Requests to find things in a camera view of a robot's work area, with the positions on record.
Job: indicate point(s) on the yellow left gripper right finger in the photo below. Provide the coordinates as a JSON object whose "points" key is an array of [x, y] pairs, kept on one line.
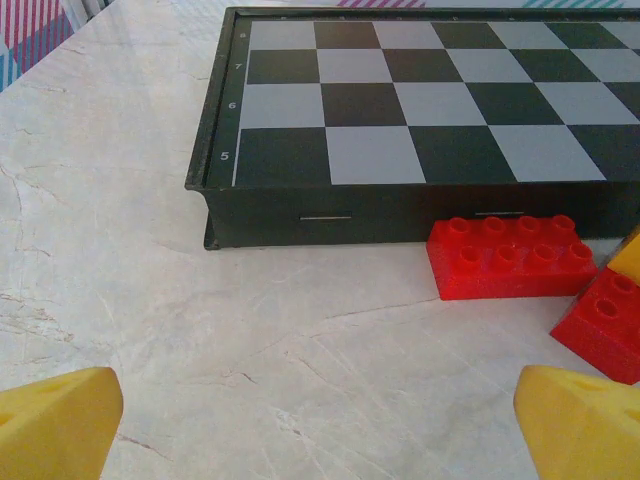
{"points": [[580, 430]]}

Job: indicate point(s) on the long red toy brick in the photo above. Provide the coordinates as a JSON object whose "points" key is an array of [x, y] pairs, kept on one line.
{"points": [[510, 270]]}

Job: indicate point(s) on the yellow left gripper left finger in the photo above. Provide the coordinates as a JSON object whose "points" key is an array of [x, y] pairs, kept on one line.
{"points": [[55, 425]]}

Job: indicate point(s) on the short red toy brick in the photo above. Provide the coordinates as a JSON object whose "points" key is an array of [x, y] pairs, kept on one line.
{"points": [[605, 335]]}

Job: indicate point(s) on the yellow toy brick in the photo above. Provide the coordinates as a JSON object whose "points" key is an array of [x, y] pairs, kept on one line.
{"points": [[629, 260]]}

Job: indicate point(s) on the black folding chessboard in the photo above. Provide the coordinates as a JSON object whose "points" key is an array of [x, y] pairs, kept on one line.
{"points": [[400, 110]]}

